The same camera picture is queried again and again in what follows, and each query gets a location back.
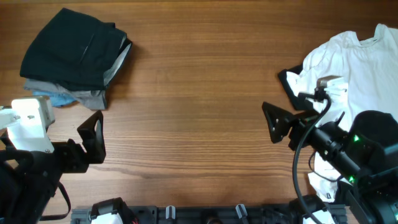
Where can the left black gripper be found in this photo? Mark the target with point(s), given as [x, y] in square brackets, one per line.
[93, 132]

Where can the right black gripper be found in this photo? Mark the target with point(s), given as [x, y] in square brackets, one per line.
[300, 127]

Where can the black shorts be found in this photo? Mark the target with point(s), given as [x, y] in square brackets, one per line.
[76, 51]

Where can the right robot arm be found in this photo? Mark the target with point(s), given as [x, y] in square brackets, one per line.
[366, 156]

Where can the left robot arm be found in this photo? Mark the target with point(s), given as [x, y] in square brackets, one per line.
[30, 179]

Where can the black garment under t-shirt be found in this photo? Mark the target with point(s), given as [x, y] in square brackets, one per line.
[297, 103]

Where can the folded grey shorts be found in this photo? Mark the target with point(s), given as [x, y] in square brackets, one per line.
[93, 99]

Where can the folded blue garment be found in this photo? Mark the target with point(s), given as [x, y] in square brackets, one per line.
[58, 100]

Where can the white t-shirt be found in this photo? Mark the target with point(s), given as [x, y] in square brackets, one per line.
[369, 66]

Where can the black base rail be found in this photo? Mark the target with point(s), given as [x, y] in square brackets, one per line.
[116, 211]

